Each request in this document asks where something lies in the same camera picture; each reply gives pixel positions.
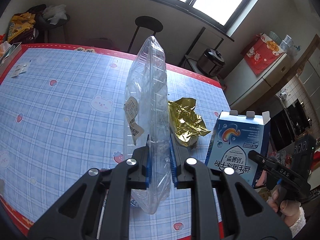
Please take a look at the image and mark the blue white carton box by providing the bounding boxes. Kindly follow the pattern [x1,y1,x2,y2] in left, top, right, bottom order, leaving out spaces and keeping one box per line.
[205,110,271,187]

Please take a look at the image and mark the clear plastic clamshell container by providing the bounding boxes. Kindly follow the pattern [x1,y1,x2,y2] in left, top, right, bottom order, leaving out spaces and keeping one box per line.
[123,36,171,214]

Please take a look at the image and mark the gold foil wrapper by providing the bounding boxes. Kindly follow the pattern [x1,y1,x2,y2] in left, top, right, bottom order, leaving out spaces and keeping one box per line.
[168,98,210,147]

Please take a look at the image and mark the right hand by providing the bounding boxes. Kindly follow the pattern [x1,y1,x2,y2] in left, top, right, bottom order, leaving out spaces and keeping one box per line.
[267,185,301,218]

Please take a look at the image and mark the blue plaid tablecloth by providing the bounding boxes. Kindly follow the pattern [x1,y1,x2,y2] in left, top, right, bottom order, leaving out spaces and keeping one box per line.
[1,44,135,235]

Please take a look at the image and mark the white refrigerator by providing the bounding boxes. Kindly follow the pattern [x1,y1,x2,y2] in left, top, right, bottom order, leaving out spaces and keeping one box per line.
[225,53,292,112]

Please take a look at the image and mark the red cloth on refrigerator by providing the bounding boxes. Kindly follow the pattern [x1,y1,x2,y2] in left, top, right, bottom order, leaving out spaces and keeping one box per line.
[241,33,284,75]

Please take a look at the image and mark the silver black pressure cooker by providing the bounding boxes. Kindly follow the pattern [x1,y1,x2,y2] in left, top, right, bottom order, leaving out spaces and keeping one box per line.
[196,48,225,77]

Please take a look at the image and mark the small white paper packet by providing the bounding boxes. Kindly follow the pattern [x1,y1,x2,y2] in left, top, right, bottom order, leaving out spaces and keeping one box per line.
[11,61,31,77]

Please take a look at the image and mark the black round stool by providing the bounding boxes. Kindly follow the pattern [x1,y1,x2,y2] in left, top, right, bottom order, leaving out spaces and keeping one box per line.
[127,16,163,53]

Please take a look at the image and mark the yellow snack bags pile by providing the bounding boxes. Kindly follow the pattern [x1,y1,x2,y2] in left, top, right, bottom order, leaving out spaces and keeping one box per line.
[7,12,36,43]

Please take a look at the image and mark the white plastic bag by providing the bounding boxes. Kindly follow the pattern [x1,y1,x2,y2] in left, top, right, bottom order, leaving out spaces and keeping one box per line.
[42,4,67,25]

